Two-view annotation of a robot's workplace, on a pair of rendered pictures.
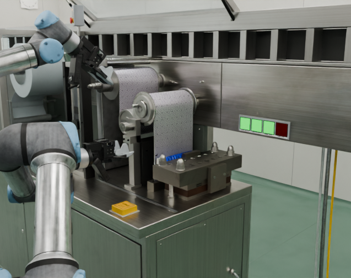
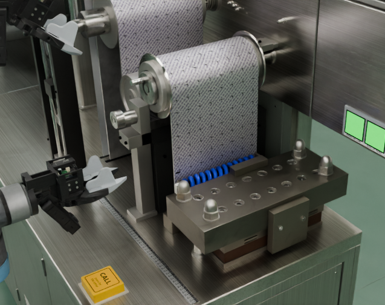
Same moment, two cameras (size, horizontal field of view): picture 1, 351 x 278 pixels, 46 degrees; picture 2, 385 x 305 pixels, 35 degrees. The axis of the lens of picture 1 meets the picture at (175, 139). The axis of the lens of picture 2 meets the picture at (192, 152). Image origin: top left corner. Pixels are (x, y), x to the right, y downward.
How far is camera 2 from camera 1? 0.66 m
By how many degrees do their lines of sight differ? 21
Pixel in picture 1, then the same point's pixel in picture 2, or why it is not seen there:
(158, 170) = (174, 210)
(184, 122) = (239, 105)
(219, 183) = (292, 234)
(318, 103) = not seen: outside the picture
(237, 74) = (348, 23)
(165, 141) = (196, 146)
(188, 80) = (260, 9)
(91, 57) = (25, 11)
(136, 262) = not seen: outside the picture
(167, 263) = not seen: outside the picture
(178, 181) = (203, 244)
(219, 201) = (286, 272)
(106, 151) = (64, 190)
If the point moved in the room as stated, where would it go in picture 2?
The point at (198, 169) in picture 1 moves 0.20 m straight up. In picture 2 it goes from (247, 216) to (248, 134)
